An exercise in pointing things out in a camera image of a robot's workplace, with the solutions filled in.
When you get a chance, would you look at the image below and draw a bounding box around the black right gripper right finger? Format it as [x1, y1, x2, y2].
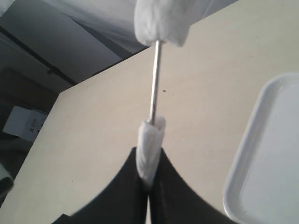
[149, 149, 234, 224]

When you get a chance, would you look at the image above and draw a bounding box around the white cardboard box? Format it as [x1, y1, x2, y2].
[2, 106, 48, 142]

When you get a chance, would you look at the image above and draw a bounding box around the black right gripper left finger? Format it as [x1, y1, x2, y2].
[61, 147, 148, 224]

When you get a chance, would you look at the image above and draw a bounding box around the white cotton piece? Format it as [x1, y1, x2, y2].
[135, 116, 166, 189]
[134, 0, 196, 47]

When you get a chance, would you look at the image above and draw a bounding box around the thin metal skewer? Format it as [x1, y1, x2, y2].
[149, 41, 162, 125]

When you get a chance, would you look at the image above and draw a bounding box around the white plastic tray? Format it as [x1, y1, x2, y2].
[222, 72, 299, 224]

